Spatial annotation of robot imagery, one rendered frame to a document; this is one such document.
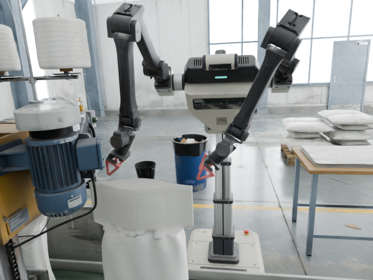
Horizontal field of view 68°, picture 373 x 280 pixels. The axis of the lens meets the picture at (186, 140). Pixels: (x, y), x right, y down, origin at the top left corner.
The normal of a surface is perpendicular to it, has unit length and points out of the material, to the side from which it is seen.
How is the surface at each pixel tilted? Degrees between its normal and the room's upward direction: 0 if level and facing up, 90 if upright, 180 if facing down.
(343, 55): 90
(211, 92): 40
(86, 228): 90
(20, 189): 90
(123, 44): 108
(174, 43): 90
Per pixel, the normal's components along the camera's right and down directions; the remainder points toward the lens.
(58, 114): 0.67, 0.18
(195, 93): -0.12, -0.58
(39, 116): 0.21, 0.24
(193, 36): -0.15, 0.26
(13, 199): 0.99, 0.00
